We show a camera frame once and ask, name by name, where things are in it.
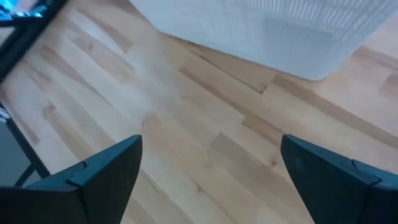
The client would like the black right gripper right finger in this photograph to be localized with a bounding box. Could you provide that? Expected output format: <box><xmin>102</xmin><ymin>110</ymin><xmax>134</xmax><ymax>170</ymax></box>
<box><xmin>280</xmin><ymin>134</ymin><xmax>398</xmax><ymax>224</ymax></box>

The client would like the black aluminium table frame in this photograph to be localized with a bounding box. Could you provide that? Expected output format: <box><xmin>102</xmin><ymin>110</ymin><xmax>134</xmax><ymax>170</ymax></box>
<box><xmin>0</xmin><ymin>0</ymin><xmax>68</xmax><ymax>187</ymax></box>

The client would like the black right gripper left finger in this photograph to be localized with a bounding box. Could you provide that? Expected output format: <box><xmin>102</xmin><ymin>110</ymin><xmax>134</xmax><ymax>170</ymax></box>
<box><xmin>0</xmin><ymin>134</ymin><xmax>143</xmax><ymax>224</ymax></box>

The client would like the white plastic mesh basket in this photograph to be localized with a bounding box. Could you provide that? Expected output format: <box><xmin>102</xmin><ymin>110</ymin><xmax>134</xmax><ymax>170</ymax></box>
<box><xmin>129</xmin><ymin>0</ymin><xmax>398</xmax><ymax>82</ymax></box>

